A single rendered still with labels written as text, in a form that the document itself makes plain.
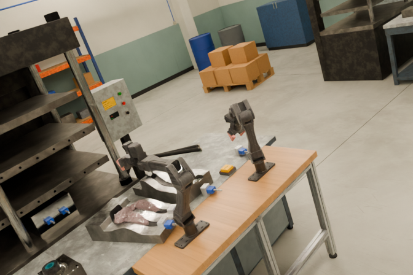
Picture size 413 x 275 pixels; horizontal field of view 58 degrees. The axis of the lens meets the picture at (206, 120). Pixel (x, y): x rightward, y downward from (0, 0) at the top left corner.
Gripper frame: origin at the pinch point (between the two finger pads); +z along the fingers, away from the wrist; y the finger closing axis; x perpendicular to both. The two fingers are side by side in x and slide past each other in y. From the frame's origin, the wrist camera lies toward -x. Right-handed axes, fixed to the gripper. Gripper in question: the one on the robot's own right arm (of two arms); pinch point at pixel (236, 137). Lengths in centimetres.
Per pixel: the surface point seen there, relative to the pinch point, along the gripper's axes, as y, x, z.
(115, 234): 98, 11, 1
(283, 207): -19, 36, 60
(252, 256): 25, 49, 62
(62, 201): 110, -47, 25
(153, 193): 65, -5, 11
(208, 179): 36.8, 14.5, 0.8
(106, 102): 51, -86, -1
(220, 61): -274, -321, 232
